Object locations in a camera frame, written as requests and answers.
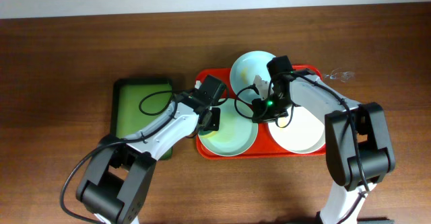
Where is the yellow green sponge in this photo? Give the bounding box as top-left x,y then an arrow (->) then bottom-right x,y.
198,130 -> 218,139

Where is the pale green plate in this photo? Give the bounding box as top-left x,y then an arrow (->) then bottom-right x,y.
199,99 -> 258,157

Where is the white cream plate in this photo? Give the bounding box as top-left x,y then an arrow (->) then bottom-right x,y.
267,107 -> 325,155

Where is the light blue plate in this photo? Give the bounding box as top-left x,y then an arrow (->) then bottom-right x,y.
230,50 -> 275,104

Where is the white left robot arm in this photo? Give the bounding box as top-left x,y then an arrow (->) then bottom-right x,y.
75,75 -> 227,223

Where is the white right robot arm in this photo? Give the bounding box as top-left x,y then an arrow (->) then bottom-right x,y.
251,56 -> 395,223

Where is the red plastic tray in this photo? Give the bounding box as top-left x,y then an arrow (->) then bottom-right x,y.
194,64 -> 327,160

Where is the green tray with black rim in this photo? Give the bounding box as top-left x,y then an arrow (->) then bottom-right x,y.
110,77 -> 174,161

